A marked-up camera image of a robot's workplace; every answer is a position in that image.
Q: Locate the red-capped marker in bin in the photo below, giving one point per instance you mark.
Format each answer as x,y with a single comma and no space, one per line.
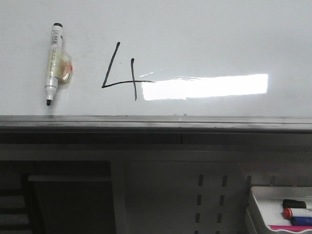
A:
289,213

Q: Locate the pink item in bin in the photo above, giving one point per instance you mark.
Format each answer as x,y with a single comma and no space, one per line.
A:
291,228

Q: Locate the white whiteboard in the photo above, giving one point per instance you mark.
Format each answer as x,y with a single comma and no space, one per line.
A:
249,58

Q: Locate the grey whiteboard tray ledge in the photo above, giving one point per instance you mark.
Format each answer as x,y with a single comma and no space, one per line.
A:
137,129

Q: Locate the white black-tipped whiteboard marker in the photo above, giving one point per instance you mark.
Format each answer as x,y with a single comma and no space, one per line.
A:
59,66

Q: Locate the blue-capped marker in bin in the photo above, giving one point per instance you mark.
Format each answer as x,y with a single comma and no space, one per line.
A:
301,221

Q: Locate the white slotted pegboard panel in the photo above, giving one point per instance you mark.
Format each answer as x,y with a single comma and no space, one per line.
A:
194,197

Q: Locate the dark monitor-like panel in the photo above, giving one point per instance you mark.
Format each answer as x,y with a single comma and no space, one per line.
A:
75,204

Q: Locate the white plastic storage bin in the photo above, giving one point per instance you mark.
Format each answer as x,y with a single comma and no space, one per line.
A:
265,208

